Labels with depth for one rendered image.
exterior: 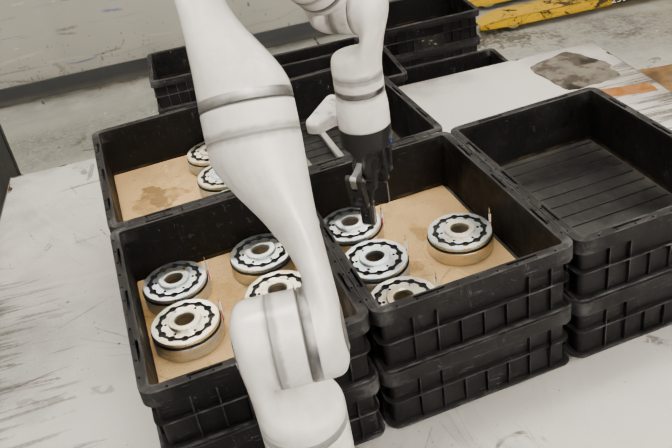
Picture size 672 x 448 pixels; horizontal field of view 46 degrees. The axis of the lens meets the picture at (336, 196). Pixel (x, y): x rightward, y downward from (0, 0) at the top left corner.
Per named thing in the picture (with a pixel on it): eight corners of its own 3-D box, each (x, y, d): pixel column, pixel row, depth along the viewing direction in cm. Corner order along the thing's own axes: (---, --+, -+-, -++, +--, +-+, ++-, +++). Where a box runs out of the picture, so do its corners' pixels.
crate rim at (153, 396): (375, 330, 100) (373, 316, 99) (144, 412, 94) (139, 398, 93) (287, 189, 133) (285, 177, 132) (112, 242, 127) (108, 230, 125)
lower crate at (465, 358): (575, 368, 117) (577, 307, 111) (392, 439, 111) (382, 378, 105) (454, 235, 150) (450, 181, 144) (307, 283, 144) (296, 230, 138)
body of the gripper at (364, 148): (378, 134, 107) (386, 192, 112) (397, 106, 113) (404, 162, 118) (328, 131, 109) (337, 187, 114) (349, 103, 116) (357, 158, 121)
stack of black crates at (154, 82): (272, 135, 321) (251, 30, 298) (286, 168, 296) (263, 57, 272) (176, 157, 316) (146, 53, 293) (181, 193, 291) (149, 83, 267)
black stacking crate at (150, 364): (381, 383, 105) (371, 319, 99) (166, 463, 99) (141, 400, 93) (296, 236, 138) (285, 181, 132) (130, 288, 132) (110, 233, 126)
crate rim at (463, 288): (578, 258, 107) (578, 244, 105) (375, 330, 100) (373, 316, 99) (447, 140, 139) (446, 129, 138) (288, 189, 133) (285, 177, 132)
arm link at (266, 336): (225, 349, 68) (263, 473, 78) (331, 325, 69) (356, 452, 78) (221, 283, 76) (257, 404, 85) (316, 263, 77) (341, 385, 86)
